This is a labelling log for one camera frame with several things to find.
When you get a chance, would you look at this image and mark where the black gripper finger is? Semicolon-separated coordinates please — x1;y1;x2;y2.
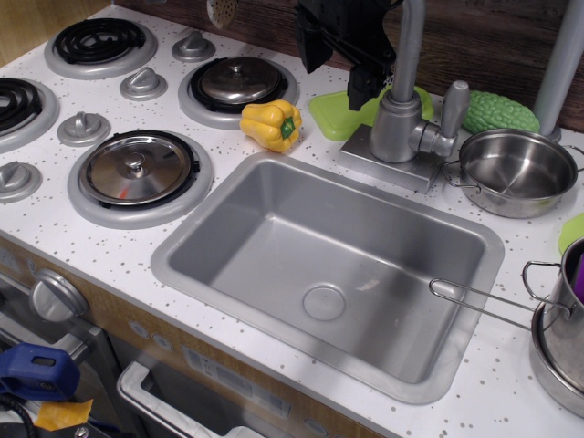
297;17;332;73
347;65;391;111

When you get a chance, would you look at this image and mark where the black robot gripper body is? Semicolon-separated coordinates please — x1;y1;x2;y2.
295;0;396;74

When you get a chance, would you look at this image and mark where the silver toy faucet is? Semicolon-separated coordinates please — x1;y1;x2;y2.
339;1;470;193

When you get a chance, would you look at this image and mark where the green plastic cutting board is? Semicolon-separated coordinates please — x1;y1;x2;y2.
308;86;436;141

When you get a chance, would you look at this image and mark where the yellow toy bell pepper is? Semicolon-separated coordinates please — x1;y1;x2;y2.
239;99;302;153

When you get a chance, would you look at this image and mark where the steel lid on back burner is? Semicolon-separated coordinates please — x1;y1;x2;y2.
199;57;281;104

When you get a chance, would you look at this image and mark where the steel lid on burner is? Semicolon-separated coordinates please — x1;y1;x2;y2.
79;130;200;205
199;57;281;104

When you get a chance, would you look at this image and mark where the grey stove knob top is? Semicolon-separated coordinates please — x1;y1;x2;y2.
172;31;215;63

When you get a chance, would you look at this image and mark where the grey stove knob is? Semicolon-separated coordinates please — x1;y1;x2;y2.
172;31;215;63
120;67;168;101
57;111;111;147
1;162;43;204

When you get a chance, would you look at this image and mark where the green toy bitter melon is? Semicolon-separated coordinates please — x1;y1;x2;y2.
463;90;540;134

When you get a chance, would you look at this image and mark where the back right stove burner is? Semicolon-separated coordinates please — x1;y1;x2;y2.
178;57;299;130

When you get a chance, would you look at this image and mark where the stove burner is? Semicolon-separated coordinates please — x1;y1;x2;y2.
68;130;214;230
178;57;299;130

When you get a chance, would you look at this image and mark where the grey vertical pole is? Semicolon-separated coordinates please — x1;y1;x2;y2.
533;0;583;141

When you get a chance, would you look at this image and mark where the grey sink basin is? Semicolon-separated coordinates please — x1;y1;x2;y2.
151;152;505;404

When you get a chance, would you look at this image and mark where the steel lid on front burner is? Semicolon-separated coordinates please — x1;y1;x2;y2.
79;130;200;205

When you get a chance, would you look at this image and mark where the front right stove burner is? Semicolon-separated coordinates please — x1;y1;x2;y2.
68;130;214;230

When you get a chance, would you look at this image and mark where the back left coil burner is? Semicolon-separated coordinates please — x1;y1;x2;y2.
44;18;158;80

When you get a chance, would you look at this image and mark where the coil burner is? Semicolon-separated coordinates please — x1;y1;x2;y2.
1;78;59;154
44;18;158;80

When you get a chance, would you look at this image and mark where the light green toy item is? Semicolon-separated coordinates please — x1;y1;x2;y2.
558;213;584;254

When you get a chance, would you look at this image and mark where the front left coil burner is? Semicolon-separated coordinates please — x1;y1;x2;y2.
1;78;59;154

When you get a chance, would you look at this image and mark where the purple toy item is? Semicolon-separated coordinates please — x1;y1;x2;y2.
573;256;584;303

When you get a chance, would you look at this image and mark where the tall steel pot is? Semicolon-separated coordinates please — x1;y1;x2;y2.
522;238;583;374

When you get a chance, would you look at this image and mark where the grey stove knob bottom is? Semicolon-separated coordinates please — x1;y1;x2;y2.
1;162;43;204

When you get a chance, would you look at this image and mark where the grey oven dial knob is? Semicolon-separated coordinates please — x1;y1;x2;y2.
28;269;89;323

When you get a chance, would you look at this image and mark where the blue clamp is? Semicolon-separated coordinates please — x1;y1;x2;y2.
1;343;80;402

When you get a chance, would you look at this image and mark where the yellow tape piece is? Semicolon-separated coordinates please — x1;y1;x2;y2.
34;399;94;432

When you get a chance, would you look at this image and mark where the steel bowl pot with handles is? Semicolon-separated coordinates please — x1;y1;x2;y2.
441;129;583;219

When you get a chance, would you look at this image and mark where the steel pan with wire handle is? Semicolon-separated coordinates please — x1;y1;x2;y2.
428;278;583;418

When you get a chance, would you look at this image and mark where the silver oven door handle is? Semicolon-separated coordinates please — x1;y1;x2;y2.
116;360;256;438

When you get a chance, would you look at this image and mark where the black cable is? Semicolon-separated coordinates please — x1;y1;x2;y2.
0;392;37;438

